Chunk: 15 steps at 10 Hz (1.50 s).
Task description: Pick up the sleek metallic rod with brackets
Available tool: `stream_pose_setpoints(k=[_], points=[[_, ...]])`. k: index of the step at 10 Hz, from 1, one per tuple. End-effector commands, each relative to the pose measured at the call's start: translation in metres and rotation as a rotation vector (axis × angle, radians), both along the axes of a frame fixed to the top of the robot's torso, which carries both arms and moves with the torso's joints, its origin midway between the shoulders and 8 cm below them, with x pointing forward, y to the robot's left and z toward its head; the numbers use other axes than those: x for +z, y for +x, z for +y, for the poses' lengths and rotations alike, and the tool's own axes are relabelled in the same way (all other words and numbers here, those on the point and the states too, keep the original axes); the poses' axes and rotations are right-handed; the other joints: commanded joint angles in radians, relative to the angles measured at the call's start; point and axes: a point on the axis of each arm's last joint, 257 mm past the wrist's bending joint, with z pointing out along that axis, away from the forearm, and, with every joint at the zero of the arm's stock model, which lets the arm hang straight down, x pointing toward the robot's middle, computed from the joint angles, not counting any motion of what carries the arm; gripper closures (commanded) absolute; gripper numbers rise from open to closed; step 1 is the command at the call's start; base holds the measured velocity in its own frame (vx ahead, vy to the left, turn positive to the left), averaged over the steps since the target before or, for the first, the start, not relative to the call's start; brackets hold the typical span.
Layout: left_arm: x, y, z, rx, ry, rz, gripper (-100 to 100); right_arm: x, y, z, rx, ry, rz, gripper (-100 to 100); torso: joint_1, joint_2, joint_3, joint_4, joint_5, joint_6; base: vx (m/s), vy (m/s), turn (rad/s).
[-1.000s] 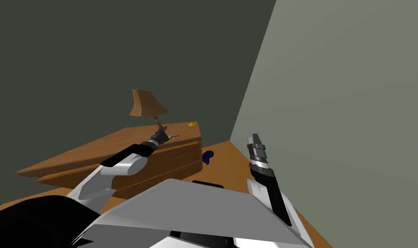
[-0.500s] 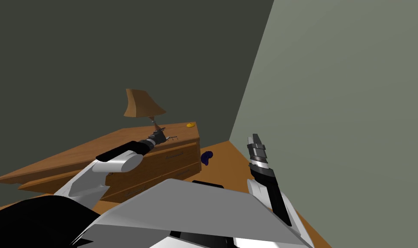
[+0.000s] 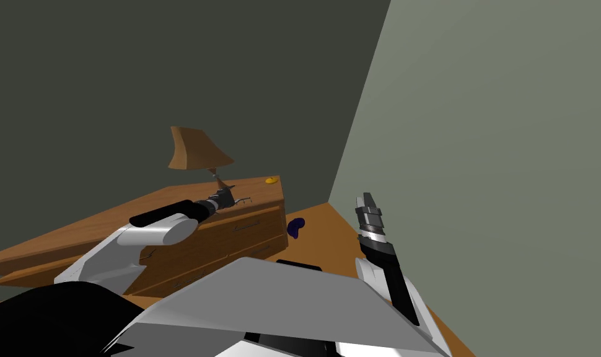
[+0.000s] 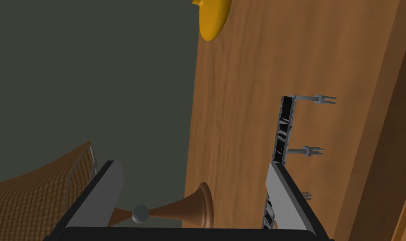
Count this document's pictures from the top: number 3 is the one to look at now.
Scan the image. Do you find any brown wooden dresser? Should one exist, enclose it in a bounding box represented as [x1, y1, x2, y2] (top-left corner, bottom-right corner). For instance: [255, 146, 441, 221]
[0, 174, 289, 298]

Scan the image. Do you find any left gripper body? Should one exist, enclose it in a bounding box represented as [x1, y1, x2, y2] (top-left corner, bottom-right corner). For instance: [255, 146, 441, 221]
[208, 190, 237, 212]

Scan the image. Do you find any dark blue rounded object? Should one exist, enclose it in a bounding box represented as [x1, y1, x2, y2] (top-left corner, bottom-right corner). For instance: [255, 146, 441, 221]
[286, 218, 306, 240]

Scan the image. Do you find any brown table lamp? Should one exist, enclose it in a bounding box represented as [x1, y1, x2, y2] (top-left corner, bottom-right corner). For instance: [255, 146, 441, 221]
[167, 126, 236, 192]

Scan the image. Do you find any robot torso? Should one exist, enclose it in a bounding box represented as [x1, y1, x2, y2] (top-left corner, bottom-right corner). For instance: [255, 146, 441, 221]
[100, 257, 455, 357]

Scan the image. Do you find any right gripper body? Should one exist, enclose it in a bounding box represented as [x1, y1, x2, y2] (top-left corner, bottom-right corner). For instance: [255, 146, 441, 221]
[355, 204, 384, 232]

